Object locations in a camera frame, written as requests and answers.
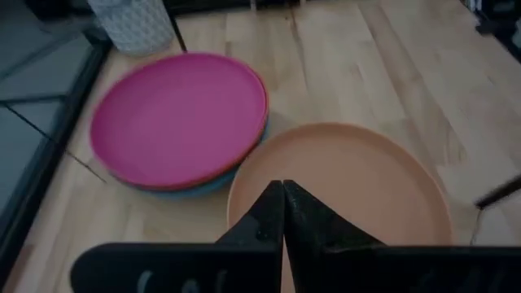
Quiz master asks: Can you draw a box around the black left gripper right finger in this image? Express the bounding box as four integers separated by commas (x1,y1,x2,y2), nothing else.
283,179,521,293

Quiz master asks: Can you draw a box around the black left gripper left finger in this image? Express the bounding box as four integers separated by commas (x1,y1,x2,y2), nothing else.
71,180,285,293

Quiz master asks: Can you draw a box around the large tan plate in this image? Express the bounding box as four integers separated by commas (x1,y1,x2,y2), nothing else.
226,121,453,293

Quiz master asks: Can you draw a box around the pink plate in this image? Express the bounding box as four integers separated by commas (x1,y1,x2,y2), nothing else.
89,51,269,190

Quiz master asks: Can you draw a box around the blue plate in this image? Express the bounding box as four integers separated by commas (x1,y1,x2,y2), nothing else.
117,117,273,200

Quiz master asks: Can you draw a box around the red plate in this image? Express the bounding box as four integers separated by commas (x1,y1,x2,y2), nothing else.
99,72,270,193

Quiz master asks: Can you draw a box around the white triangle-patterned plant pot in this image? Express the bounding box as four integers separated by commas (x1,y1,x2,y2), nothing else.
86,0,177,57

